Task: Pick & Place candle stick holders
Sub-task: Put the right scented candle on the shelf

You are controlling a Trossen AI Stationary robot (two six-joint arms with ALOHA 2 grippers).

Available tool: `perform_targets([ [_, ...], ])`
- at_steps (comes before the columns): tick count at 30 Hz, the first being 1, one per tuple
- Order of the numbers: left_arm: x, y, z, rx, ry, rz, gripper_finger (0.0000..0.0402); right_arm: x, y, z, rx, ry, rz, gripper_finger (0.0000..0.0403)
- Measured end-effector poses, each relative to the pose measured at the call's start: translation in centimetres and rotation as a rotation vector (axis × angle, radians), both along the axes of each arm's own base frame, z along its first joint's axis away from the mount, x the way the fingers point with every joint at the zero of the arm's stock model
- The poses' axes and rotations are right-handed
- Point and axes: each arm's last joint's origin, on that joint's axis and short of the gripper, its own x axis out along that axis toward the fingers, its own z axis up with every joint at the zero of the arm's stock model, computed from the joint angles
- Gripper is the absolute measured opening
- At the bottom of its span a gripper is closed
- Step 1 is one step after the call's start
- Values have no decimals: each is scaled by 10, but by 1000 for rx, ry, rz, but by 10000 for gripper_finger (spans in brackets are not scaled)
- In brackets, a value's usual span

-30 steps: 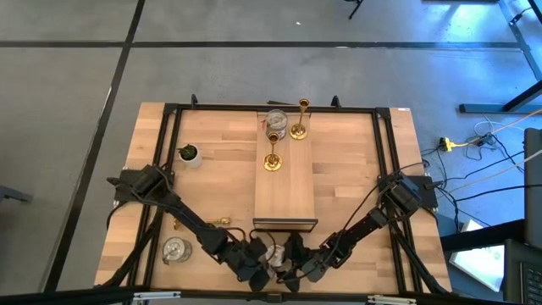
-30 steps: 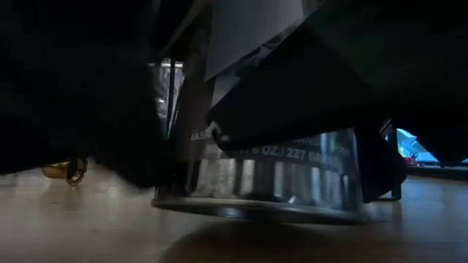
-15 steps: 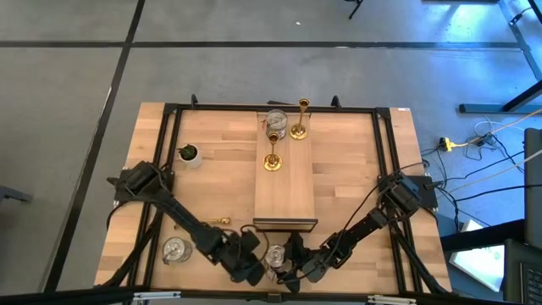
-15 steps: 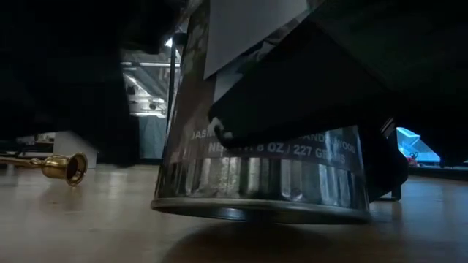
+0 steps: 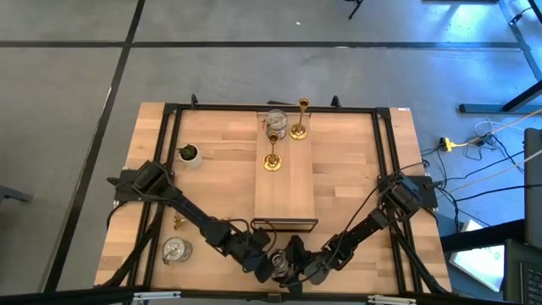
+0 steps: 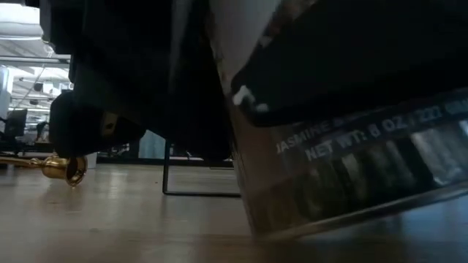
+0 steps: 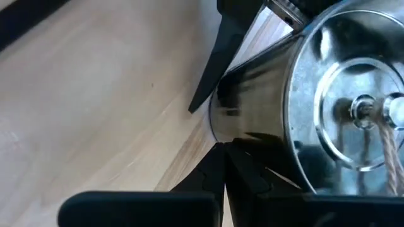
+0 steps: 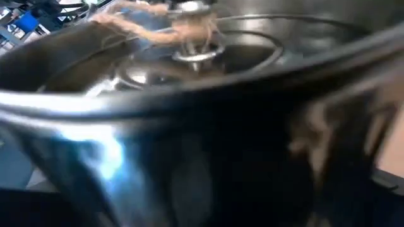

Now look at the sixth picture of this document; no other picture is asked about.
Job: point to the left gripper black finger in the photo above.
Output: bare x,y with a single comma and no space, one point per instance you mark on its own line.
365,55

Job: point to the floral label candle tin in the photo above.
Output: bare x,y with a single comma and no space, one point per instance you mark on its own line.
329,175

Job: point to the dark computer monitor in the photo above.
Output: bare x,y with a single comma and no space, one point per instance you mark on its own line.
15,122

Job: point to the wooden shelf riser black frame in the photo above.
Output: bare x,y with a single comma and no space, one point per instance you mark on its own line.
166,171

